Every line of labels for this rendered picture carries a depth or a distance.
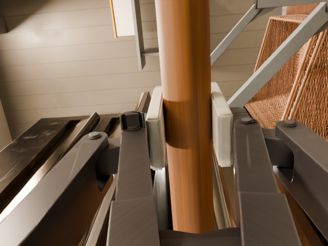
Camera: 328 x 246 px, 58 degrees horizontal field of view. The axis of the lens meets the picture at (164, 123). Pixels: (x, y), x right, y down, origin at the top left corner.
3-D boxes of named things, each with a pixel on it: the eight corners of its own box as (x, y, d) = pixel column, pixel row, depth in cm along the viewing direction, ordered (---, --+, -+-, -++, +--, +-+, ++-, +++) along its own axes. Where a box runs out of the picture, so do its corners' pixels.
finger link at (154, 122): (164, 170, 16) (150, 171, 16) (167, 123, 22) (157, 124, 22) (159, 118, 15) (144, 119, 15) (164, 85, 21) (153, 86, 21)
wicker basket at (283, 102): (344, 147, 116) (272, 151, 118) (292, 103, 168) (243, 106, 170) (364, 15, 98) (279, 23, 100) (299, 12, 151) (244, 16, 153)
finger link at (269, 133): (238, 141, 13) (307, 138, 13) (223, 107, 18) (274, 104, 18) (238, 171, 14) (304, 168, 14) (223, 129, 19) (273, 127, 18)
